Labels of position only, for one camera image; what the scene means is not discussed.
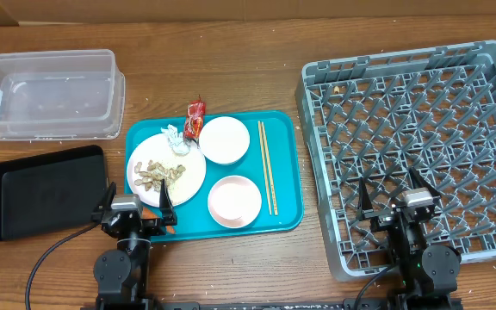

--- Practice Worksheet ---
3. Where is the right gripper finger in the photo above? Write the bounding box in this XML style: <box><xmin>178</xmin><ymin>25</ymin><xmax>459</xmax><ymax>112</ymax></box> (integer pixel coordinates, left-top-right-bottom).
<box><xmin>356</xmin><ymin>177</ymin><xmax>374</xmax><ymax>220</ymax></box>
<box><xmin>408</xmin><ymin>167</ymin><xmax>441</xmax><ymax>198</ymax></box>

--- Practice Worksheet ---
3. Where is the white tissue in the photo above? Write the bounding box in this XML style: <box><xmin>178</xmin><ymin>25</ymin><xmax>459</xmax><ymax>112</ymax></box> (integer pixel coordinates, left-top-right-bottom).
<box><xmin>161</xmin><ymin>124</ymin><xmax>190</xmax><ymax>156</ymax></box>

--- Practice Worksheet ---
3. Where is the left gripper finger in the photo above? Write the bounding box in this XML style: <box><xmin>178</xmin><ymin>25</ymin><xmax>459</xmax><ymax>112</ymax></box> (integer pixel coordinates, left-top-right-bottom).
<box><xmin>159</xmin><ymin>179</ymin><xmax>177</xmax><ymax>226</ymax></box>
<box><xmin>91</xmin><ymin>182</ymin><xmax>116</xmax><ymax>222</ymax></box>

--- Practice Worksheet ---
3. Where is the pink bowl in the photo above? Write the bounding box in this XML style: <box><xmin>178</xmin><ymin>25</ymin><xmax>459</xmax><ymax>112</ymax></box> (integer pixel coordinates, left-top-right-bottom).
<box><xmin>208</xmin><ymin>176</ymin><xmax>262</xmax><ymax>229</ymax></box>

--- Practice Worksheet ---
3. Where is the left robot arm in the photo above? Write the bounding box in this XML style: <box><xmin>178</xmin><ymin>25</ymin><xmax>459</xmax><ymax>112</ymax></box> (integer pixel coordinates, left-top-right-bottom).
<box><xmin>91</xmin><ymin>183</ymin><xmax>177</xmax><ymax>309</ymax></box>

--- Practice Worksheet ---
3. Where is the grey dishwasher rack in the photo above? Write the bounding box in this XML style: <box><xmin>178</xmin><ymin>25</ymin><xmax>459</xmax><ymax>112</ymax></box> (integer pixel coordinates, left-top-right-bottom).
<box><xmin>295</xmin><ymin>40</ymin><xmax>496</xmax><ymax>281</ymax></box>

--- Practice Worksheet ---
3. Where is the white bowl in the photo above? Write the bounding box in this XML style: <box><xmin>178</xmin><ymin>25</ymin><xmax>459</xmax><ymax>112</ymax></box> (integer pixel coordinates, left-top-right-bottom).
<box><xmin>199</xmin><ymin>116</ymin><xmax>251</xmax><ymax>165</ymax></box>

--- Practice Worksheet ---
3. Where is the teal serving tray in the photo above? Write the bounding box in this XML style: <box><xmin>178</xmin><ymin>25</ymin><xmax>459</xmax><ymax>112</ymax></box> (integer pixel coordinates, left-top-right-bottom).
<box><xmin>123</xmin><ymin>109</ymin><xmax>305</xmax><ymax>243</ymax></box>

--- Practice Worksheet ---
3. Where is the orange carrot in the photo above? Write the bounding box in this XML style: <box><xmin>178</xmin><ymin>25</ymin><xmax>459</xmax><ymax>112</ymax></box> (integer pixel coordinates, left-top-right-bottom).
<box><xmin>141</xmin><ymin>208</ymin><xmax>177</xmax><ymax>236</ymax></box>

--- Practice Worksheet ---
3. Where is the peanut shells pile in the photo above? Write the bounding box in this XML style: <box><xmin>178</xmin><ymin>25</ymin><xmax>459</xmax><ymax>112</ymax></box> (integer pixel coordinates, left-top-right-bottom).
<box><xmin>133</xmin><ymin>160</ymin><xmax>186</xmax><ymax>192</ymax></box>

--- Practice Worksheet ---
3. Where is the clear plastic bin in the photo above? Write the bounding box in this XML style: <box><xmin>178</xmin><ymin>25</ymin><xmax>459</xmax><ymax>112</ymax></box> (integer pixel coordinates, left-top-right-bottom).
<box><xmin>0</xmin><ymin>49</ymin><xmax>126</xmax><ymax>141</ymax></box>

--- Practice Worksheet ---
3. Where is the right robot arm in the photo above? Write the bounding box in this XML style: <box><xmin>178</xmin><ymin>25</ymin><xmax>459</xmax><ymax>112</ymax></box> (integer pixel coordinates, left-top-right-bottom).
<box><xmin>350</xmin><ymin>168</ymin><xmax>462</xmax><ymax>310</ymax></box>

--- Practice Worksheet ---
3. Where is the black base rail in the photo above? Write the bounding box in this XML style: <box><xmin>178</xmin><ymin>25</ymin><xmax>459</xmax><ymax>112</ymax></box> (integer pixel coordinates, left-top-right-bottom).
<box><xmin>157</xmin><ymin>297</ymin><xmax>391</xmax><ymax>310</ymax></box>

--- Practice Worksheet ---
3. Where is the black plastic tray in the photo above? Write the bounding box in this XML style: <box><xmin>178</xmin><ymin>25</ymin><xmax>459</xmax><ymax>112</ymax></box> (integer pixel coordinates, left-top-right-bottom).
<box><xmin>0</xmin><ymin>145</ymin><xmax>108</xmax><ymax>241</ymax></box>

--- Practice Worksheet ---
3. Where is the red snack wrapper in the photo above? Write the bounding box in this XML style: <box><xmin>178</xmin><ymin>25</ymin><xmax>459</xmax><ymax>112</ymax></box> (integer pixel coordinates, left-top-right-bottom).
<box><xmin>183</xmin><ymin>96</ymin><xmax>206</xmax><ymax>143</ymax></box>

